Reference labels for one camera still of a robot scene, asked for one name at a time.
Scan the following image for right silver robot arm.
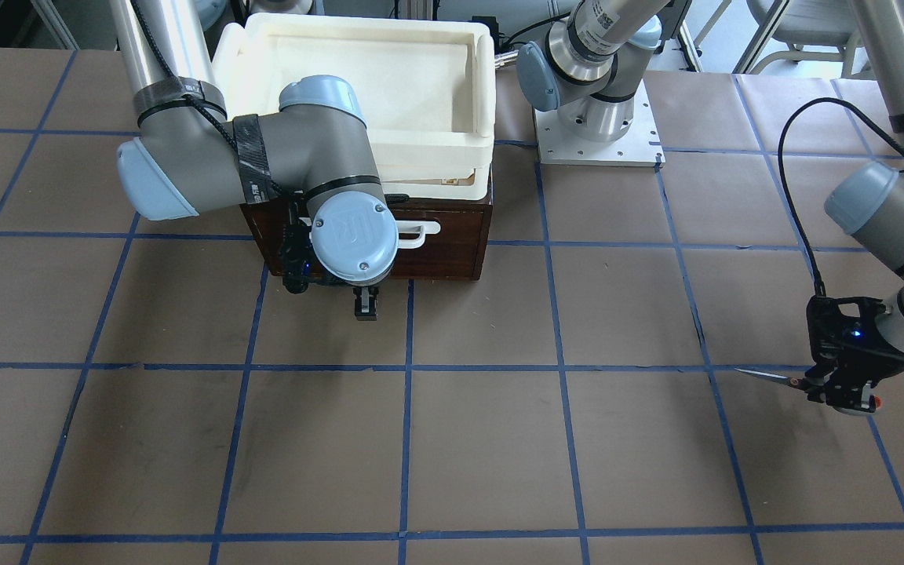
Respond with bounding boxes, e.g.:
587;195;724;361
110;1;399;321

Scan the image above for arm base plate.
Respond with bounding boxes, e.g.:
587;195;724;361
534;82;666;168

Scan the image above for dark wooden drawer cabinet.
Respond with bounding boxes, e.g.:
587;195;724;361
240;193;493;280

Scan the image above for grey scissors with orange handles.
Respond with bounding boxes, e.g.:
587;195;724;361
735;368;883;416

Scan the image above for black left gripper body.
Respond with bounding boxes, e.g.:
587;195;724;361
806;296;904;412

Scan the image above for wooden drawer with white handle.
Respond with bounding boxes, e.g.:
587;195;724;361
302;208;441;257

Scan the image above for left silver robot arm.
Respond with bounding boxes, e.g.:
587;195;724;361
514;1;904;415

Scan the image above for white foam tray box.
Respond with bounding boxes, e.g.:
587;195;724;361
212;13;496;201

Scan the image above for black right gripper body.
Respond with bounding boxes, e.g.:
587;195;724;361
279;200;315;294

